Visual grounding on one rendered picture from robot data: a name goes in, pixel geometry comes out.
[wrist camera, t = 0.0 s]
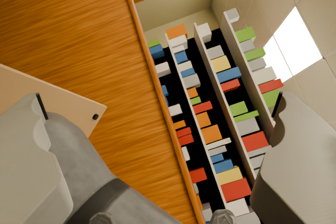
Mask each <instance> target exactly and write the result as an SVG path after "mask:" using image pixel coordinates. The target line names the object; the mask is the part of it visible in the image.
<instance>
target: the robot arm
mask: <svg viewBox="0 0 336 224"><path fill-rule="evenodd" d="M271 117H272V118H274V121H275V126H274V129H273V131H272V134H271V137H270V139H269V143H270V145H271V147H272V148H270V149H268V150H267V151H266V153H265V155H264V158H263V160H262V163H261V166H260V168H259V171H258V174H257V176H256V179H255V182H254V185H253V188H252V192H251V195H250V198H249V203H250V206H251V208H252V209H253V211H254V212H255V213H256V215H257V216H258V217H259V218H260V220H261V221H262V222H263V224H336V132H335V130H334V129H333V128H332V127H331V126H330V125H329V124H328V123H327V122H326V121H325V120H323V119H322V118H321V117H320V116H319V115H318V114H316V113H315V112H314V111H313V110H311V109H310V108H309V107H308V106H307V105H305V104H304V103H303V102H302V101H301V100H299V99H298V98H297V97H296V96H295V95H293V94H292V93H290V92H287V91H285V92H282V91H280V92H279V94H278V97H277V99H276V103H275V106H274V109H273V112H272V115H271ZM0 224H183V223H182V222H180V221H179V220H177V219H176V218H174V217H173V216H172V215H170V214H169V213H167V212H166V211H165V210H163V209H162V208H160V207H159V206H158V205H156V204H155V203H153V202H152V201H151V200H149V199H148V198H146V197H145V196H143V195H142V194H141V193H139V192H138V191H136V190H135V189H134V188H132V187H131V186H129V185H128V184H126V183H125V182H124V181H122V180H121V179H119V178H118V177H117V176H115V175H114V174H113V173H112V172H111V171H110V169H109V168H108V167H107V165H106V164H105V162H104V161H103V159H102V158H101V156H100V155H99V154H98V152H97V151H96V149H95V148H94V146H93V145H92V143H91V142H90V140H89V139H88V138H87V136H86V135H85V133H84V132H83V131H82V130H81V129H80V128H79V127H78V126H77V125H75V124H74V123H72V122H71V121H70V120H68V119H67V118H65V117H64V116H62V115H60V114H57V113H54V112H47V111H46V110H45V107H44V104H43V101H42V99H41V96H40V94H39V92H38V93H29V94H27V95H25V96H24V97H23V98H21V99H20V100H19V101H18V102H16V103H15V104H14V105H13V106H12V107H10V108H9V109H8V110H7V111H5V112H4V113H3V114H2V115H1V116H0ZM209 224H236V219H235V215H234V214H233V213H232V212H231V211H230V210H228V209H218V210H216V211H214V213H213V215H212V217H211V219H210V222H209Z"/></svg>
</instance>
